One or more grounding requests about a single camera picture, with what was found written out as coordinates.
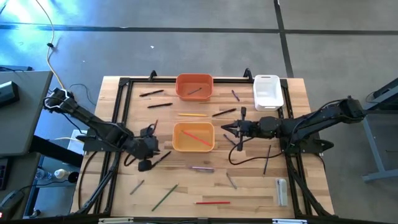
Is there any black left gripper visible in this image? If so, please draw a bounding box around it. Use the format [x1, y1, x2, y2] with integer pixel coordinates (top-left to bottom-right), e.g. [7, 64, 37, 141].
[134, 124, 161, 172]

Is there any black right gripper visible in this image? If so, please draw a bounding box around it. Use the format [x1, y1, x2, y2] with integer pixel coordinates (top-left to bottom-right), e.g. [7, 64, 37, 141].
[221, 107, 259, 152]

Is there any black pen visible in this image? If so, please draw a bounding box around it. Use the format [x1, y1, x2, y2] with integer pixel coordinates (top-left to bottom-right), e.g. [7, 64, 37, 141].
[139, 89, 165, 98]
[147, 102, 174, 109]
[151, 151, 172, 168]
[211, 108, 238, 118]

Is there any purple crayon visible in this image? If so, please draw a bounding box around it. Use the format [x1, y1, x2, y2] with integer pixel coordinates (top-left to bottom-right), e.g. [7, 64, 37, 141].
[223, 133, 238, 147]

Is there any light red pencil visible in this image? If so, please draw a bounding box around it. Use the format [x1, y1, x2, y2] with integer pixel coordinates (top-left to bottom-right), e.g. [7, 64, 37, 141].
[180, 129, 213, 147]

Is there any grey marker pen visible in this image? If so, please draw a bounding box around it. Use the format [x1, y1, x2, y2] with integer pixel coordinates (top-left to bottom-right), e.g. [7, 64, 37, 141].
[189, 166, 215, 174]

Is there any yellow plastic bin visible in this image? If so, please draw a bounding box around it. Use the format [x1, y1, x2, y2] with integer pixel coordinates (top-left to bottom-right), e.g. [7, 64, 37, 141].
[172, 121, 216, 153]

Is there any black pencil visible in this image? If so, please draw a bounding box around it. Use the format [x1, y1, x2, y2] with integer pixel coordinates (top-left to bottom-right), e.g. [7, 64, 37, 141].
[263, 144, 272, 175]

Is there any white plastic bin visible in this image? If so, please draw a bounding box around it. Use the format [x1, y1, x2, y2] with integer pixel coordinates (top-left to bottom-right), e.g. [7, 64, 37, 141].
[252, 74, 285, 112]

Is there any orange plastic bin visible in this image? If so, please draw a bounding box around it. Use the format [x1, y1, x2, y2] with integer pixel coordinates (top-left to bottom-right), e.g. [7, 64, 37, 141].
[175, 73, 215, 101]

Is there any white stapler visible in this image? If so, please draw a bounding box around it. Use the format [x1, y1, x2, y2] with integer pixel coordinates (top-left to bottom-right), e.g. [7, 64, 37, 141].
[275, 178, 289, 207]

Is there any white bottle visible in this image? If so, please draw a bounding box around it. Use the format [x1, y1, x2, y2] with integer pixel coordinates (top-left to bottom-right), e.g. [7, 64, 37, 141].
[53, 168, 70, 179]

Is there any clear water bottle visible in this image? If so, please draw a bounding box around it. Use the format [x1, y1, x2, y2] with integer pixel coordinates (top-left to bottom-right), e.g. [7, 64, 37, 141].
[34, 167, 53, 181]

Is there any grey side table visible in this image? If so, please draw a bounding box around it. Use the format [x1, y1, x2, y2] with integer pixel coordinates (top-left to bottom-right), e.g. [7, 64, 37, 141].
[0, 70, 54, 157]

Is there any black mouse red light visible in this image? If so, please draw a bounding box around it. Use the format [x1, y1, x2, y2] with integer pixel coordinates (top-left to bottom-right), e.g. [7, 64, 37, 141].
[0, 189, 25, 220]

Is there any black keyboard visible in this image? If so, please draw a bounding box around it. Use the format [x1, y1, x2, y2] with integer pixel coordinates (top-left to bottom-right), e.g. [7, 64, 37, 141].
[0, 157, 9, 191]

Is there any black desktop device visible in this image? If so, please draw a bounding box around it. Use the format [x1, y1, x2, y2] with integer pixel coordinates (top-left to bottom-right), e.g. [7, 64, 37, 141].
[0, 81, 21, 109]

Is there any black cart device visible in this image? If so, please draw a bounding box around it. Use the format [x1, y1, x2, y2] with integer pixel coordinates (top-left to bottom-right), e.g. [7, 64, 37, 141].
[372, 77, 398, 100]

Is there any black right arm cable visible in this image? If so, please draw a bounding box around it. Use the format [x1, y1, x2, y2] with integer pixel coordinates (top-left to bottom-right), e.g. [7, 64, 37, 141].
[228, 136, 285, 166]

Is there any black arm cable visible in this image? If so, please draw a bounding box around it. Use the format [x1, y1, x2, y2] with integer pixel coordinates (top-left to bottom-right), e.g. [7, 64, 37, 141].
[123, 123, 156, 167]
[228, 136, 285, 166]

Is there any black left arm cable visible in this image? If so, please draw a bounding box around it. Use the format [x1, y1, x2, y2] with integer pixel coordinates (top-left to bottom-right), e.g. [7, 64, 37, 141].
[123, 123, 156, 167]

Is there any black aluminium table frame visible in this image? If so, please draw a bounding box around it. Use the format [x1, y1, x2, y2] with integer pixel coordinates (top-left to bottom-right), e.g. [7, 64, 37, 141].
[73, 76, 334, 218]

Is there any white strip bracket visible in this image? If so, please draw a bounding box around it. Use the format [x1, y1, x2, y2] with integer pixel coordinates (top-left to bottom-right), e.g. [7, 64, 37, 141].
[272, 218, 308, 224]
[98, 217, 134, 224]

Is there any thin black floor cable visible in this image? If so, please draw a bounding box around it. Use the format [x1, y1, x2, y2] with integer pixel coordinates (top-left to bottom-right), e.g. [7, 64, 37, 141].
[68, 83, 97, 108]

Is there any yellow floor cable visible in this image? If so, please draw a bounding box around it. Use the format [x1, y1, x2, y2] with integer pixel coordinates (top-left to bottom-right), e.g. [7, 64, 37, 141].
[34, 0, 65, 90]

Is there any grey metal cart frame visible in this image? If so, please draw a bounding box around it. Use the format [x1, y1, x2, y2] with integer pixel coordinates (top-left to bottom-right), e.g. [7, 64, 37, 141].
[343, 77, 398, 184]

